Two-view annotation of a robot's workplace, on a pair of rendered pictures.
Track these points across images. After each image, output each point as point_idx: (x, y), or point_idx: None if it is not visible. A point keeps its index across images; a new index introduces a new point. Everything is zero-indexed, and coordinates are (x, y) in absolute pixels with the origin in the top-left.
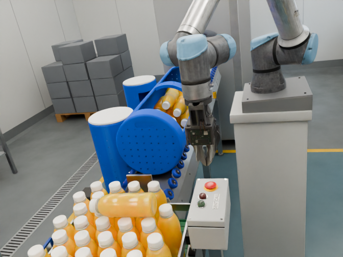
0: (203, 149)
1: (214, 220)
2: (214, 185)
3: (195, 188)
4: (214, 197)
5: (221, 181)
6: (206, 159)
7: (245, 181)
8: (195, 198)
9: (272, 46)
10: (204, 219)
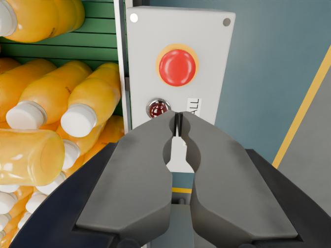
0: (166, 144)
1: (186, 171)
2: (188, 76)
3: (131, 71)
4: (186, 109)
5: (211, 32)
6: (178, 135)
7: None
8: (139, 112)
9: None
10: (168, 168)
